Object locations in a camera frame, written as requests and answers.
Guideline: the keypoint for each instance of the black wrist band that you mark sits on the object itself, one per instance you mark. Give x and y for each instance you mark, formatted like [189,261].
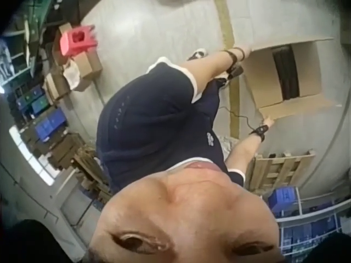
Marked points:
[233,68]
[259,131]

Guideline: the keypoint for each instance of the small cardboard box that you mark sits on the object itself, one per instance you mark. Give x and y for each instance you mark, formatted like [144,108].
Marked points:
[88,64]
[56,87]
[63,30]

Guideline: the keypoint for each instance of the stack of wooden pallets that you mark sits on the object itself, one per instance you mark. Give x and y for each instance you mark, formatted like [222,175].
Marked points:
[79,164]

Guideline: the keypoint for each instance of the black items in box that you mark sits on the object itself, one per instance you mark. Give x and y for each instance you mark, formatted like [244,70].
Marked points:
[285,74]

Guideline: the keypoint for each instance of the white plastic bag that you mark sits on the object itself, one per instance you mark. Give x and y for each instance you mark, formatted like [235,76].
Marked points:
[72,74]

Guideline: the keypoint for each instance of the shelf with blue bins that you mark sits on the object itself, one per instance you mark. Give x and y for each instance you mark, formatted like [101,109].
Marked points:
[33,82]

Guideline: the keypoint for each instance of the large cardboard box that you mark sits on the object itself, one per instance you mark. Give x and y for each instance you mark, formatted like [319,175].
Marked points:
[263,82]

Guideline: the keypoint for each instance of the wooden pallet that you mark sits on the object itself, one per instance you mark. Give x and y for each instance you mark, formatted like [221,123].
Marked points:
[282,170]

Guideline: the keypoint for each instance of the person's left hand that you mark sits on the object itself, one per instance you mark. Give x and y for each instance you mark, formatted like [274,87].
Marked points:
[246,51]

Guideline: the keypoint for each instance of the white rack with blue crates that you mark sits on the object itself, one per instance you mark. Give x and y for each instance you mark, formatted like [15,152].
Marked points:
[301,216]

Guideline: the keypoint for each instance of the person's right hand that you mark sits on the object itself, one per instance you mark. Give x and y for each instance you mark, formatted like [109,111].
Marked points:
[268,122]

